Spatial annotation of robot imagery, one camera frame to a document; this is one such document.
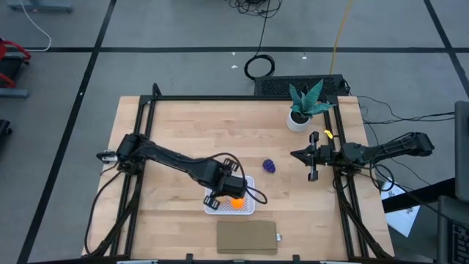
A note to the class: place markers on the purple grape bunch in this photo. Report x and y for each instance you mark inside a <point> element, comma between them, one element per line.
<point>269,166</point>

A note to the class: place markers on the black metal rig frame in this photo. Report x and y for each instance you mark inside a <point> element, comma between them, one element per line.
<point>220,98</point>

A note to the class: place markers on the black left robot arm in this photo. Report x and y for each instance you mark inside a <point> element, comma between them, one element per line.
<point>172,159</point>

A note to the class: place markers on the white printed paper sheet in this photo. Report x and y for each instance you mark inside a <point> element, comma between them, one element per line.
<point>403,220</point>

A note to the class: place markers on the green leafy plant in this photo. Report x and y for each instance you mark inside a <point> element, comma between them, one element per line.
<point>309,102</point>

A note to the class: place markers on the black floor beam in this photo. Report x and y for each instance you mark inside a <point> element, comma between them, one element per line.
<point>421,196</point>

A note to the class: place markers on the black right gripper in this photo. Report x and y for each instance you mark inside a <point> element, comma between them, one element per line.
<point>326,154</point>

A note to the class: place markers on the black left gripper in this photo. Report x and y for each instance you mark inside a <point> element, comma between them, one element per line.
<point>232,187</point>

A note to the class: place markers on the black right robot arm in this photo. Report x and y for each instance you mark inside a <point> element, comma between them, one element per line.
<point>395,148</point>

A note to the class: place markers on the grey monitor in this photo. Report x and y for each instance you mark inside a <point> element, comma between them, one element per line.
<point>462,146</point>

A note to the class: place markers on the dark grey desk unit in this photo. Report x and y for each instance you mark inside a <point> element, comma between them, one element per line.
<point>447,227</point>

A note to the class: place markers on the grey table foot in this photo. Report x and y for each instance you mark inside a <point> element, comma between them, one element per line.
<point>40,6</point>

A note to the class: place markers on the folded tan cloth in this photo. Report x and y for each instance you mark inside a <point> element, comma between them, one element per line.
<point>245,237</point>

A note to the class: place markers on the orange fruit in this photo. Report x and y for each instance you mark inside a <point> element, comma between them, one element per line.
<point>237,204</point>

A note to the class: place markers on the red and black cart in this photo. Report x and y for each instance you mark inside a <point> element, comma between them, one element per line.
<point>11,67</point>

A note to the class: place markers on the white plant pot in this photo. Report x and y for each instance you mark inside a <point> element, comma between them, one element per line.
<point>295,126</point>

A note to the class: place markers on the black perforated computer case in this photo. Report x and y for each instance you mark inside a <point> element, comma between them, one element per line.
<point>275,86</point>

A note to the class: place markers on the small yellow tag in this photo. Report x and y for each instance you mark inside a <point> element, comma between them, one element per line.
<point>328,134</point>

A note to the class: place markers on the white perforated plastic basket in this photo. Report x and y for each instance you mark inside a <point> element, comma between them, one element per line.
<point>250,205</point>

